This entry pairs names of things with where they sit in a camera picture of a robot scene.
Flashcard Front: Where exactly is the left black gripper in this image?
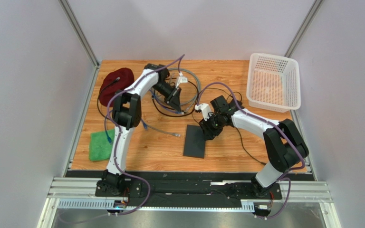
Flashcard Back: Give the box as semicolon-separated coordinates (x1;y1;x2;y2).
151;82;181;114

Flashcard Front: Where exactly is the black network switch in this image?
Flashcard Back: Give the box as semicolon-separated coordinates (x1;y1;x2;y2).
183;125;206;159

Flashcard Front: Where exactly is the blue ethernet cable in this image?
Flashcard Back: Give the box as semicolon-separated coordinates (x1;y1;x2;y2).
104;107;115;145
151;90;185;115

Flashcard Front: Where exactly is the black braided ethernet cable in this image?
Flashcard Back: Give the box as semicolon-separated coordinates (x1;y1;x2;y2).
96;76;121;123

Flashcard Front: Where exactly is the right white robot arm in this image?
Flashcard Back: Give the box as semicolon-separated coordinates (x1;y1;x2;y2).
194;96;309;189

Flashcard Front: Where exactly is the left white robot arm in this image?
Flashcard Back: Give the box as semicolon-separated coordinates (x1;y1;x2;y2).
97;64;182;192

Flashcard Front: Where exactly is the dark red cloth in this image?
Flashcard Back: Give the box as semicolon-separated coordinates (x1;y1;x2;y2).
98;67;134;106

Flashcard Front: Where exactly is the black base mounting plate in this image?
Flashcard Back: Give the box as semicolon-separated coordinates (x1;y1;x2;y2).
95;171;283;208

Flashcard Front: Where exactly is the white plastic basket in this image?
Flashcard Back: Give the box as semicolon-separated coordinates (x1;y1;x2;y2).
246;53;301;113

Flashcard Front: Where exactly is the green cloth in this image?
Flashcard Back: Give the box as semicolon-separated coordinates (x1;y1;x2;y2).
88;130;115;162

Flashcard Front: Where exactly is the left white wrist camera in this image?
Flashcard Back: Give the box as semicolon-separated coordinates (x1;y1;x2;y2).
175;72;189;87

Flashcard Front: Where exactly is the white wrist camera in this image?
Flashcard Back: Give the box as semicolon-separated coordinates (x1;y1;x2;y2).
175;72;189;87
194;103;213;121

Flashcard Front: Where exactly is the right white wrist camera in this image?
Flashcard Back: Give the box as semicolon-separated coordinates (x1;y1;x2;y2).
194;103;213;121

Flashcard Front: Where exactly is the thin black power cord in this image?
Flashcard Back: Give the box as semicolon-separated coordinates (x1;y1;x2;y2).
152;80;267;166

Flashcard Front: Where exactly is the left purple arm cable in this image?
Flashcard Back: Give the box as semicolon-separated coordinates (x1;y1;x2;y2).
106;54;186;216

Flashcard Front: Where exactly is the aluminium frame rail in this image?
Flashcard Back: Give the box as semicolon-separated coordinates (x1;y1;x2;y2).
38;178;341;228

